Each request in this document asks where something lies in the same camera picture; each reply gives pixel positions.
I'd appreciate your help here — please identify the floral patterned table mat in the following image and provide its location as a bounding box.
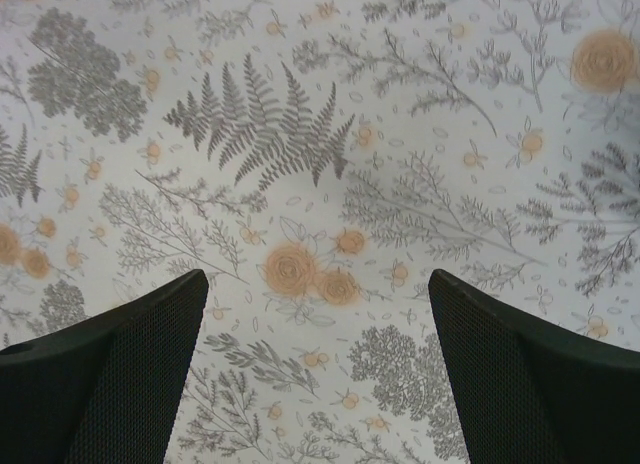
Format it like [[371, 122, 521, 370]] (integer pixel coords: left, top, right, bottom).
[[1, 0, 639, 463]]

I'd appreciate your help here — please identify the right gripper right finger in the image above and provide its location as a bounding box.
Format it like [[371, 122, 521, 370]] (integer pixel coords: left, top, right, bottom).
[[428, 269, 639, 463]]

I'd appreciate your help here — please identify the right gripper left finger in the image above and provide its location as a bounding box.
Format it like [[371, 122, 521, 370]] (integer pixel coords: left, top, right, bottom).
[[1, 269, 208, 464]]

